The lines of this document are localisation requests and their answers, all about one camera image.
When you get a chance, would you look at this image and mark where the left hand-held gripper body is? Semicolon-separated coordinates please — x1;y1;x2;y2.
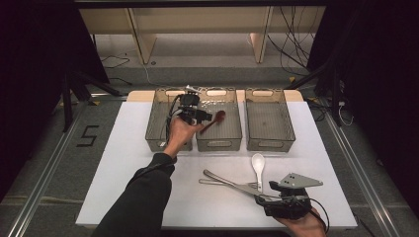
176;84;206;126

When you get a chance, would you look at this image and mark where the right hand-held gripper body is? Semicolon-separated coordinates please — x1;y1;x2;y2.
255;172;324;220

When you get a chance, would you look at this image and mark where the brown wooden spoon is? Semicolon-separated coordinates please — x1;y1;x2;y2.
200;110;227;135

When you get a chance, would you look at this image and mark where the transparent grey plastic bin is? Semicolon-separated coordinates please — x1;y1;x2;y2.
144;87;195;153
244;87;296;153
196;86;243;153

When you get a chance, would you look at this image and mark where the metal knife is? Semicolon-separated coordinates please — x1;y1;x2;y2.
203;169;265;198

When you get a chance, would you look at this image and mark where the white ceramic spoon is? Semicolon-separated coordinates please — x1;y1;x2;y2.
251;152;267;194

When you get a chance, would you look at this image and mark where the metal fork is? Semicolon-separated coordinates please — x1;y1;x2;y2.
198;178;262;192

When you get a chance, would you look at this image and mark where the person's left hand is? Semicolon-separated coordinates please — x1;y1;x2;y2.
163;117;206;160

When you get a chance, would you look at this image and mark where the person's right hand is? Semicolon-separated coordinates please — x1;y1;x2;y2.
275;206;327;237

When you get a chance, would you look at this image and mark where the light wooden desk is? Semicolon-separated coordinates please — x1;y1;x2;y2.
78;6;327;65

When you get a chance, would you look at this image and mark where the black metal stand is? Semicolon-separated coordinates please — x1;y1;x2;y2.
285;55;344;127
60;67;125;132

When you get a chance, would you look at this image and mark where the black metal bar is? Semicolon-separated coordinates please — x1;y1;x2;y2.
73;0;330;8

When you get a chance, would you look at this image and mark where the dark curtain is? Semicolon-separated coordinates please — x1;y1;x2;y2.
305;0;419;208
0;0;111;201

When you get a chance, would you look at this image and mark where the left hand-held gripper cable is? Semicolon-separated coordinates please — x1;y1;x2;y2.
164;93;186;146

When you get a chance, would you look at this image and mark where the hand-held gripper cable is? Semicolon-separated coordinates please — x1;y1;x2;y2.
309;197;330;233
164;93;186;146

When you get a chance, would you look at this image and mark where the right hand-held gripper cable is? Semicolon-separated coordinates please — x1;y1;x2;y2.
309;197;330;233

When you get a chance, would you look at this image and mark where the metal floor rail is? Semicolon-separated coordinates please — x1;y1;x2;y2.
324;112;401;237
6;100;92;237

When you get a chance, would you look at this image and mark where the white cable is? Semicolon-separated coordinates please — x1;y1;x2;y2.
337;100;355;127

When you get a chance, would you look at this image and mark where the black floor cable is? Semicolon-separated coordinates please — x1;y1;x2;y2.
100;53;132;87

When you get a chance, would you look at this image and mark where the bundle of black cables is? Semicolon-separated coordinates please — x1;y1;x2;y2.
266;6;319;77

